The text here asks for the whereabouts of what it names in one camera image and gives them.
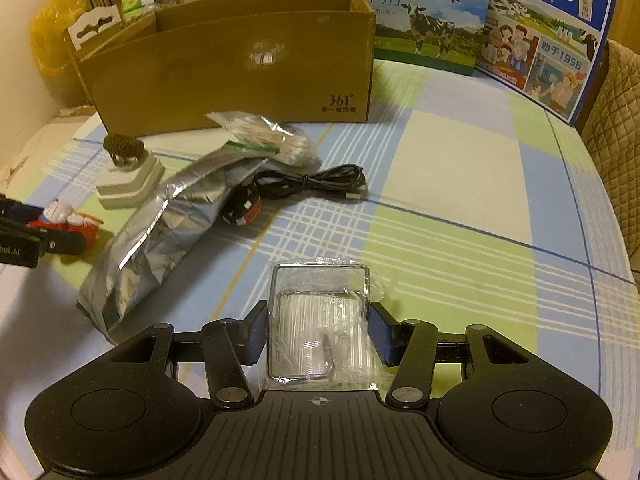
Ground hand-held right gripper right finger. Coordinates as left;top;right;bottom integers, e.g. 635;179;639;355
369;301;533;408

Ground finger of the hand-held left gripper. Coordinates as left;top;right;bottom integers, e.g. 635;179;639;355
0;195;33;227
30;230;87;257

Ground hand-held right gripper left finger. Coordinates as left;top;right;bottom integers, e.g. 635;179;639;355
107;301;271;408

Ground red and white toy figure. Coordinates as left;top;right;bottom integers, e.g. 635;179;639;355
27;200;104;251

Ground clear plastic toothpick box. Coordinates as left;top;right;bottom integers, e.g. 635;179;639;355
267;257;385;391

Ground tree figurine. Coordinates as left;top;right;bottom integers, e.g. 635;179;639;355
96;132;165;209

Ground silver foil bag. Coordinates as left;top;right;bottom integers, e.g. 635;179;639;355
77;152;271;345

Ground black toy car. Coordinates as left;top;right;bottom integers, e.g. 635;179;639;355
221;185;263;226

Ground black usb cable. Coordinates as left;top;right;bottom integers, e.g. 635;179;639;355
254;164;370;204

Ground clear bag of cotton swabs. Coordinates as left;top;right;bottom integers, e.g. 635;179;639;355
206;111;322;166

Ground brown cardboard box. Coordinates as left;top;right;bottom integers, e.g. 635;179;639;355
62;0;377;137

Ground beige printed cloth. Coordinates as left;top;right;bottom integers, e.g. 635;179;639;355
0;105;101;201

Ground yellow plastic bag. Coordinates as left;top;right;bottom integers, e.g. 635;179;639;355
29;0;91;78

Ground green tissue box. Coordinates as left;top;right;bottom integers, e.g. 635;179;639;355
120;0;161;23

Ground beige quilted cushion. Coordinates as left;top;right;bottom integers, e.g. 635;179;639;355
580;40;640;273

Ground light blue cow milk carton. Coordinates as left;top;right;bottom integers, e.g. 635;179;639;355
316;0;493;78

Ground blue cartoon milk carton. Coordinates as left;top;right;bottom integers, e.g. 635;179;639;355
472;0;618;127

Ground box with white handle cutout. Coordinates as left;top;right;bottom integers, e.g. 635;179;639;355
65;6;125;51

